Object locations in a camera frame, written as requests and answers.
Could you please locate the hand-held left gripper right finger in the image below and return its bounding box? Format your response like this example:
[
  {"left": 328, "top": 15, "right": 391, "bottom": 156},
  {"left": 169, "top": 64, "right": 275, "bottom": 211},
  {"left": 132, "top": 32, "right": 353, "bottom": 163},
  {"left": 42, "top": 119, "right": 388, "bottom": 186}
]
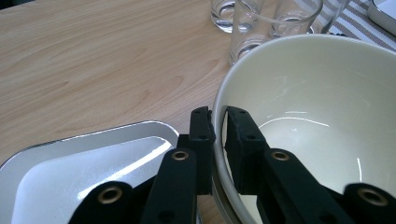
[{"left": 224, "top": 105, "right": 270, "bottom": 196}]

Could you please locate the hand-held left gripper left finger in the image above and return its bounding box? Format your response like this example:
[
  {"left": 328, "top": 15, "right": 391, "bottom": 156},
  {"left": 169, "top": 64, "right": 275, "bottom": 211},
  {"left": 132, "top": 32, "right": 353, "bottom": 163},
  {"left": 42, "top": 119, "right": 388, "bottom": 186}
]
[{"left": 177, "top": 105, "right": 217, "bottom": 196}]

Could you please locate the white square plate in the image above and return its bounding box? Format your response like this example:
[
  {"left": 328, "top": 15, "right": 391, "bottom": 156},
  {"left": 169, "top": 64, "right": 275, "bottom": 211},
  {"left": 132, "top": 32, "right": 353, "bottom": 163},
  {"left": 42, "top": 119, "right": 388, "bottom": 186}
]
[
  {"left": 0, "top": 120, "right": 200, "bottom": 224},
  {"left": 366, "top": 0, "right": 396, "bottom": 36}
]

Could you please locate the cream ceramic bowl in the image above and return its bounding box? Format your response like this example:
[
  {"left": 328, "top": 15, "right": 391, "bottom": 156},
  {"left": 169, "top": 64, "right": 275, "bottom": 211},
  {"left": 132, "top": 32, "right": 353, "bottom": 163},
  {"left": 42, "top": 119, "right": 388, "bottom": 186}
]
[
  {"left": 212, "top": 33, "right": 396, "bottom": 224},
  {"left": 212, "top": 174, "right": 250, "bottom": 224}
]

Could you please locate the brown white striped placemat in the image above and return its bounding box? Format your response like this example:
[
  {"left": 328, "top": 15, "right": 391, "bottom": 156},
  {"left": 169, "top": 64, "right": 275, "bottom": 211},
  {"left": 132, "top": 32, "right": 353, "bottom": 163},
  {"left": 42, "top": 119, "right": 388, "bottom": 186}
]
[{"left": 320, "top": 0, "right": 396, "bottom": 52}]

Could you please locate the clear drinking glass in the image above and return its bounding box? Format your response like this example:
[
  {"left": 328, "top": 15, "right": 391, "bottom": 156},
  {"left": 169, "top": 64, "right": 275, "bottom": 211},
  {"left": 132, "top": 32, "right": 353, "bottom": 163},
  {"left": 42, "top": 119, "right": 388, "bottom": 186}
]
[
  {"left": 270, "top": 0, "right": 324, "bottom": 39},
  {"left": 229, "top": 0, "right": 348, "bottom": 67},
  {"left": 210, "top": 0, "right": 239, "bottom": 35}
]

